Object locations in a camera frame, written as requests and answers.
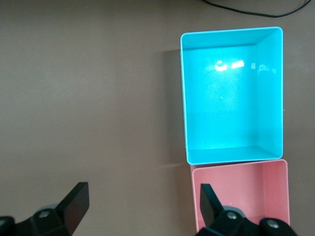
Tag pink plastic bin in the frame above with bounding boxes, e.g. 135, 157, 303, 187
189, 159, 291, 233

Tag long black cable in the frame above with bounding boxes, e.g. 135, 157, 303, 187
201, 0, 311, 18

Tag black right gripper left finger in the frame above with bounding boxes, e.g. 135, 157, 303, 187
0, 181, 90, 236

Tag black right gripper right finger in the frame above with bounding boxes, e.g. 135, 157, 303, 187
196, 183, 299, 236

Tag blue plastic bin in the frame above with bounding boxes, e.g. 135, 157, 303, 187
180, 26, 284, 166

